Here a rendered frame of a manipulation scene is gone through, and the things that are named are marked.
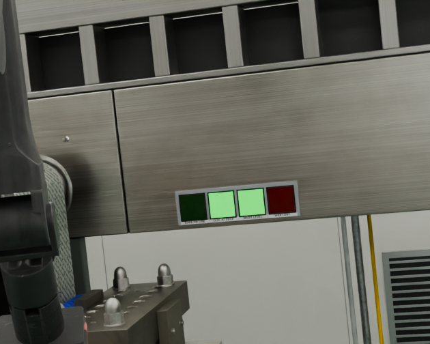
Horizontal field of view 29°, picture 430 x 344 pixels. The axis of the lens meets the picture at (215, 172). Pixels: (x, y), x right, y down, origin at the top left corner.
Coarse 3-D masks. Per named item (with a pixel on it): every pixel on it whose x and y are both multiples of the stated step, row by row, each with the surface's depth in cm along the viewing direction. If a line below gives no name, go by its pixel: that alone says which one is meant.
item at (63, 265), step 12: (60, 216) 163; (60, 228) 163; (60, 240) 162; (60, 252) 162; (60, 264) 161; (60, 276) 161; (72, 276) 167; (60, 288) 160; (72, 288) 166; (60, 300) 160
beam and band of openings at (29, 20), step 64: (64, 0) 173; (128, 0) 170; (192, 0) 168; (256, 0) 165; (320, 0) 170; (384, 0) 160; (64, 64) 182; (128, 64) 179; (192, 64) 176; (256, 64) 173; (320, 64) 164
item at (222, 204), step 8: (224, 192) 168; (232, 192) 168; (216, 200) 168; (224, 200) 168; (232, 200) 168; (216, 208) 169; (224, 208) 168; (232, 208) 168; (216, 216) 169; (224, 216) 168
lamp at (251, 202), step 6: (240, 192) 167; (246, 192) 167; (252, 192) 167; (258, 192) 167; (240, 198) 167; (246, 198) 167; (252, 198) 167; (258, 198) 167; (240, 204) 168; (246, 204) 167; (252, 204) 167; (258, 204) 167; (240, 210) 168; (246, 210) 167; (252, 210) 167; (258, 210) 167; (264, 210) 167
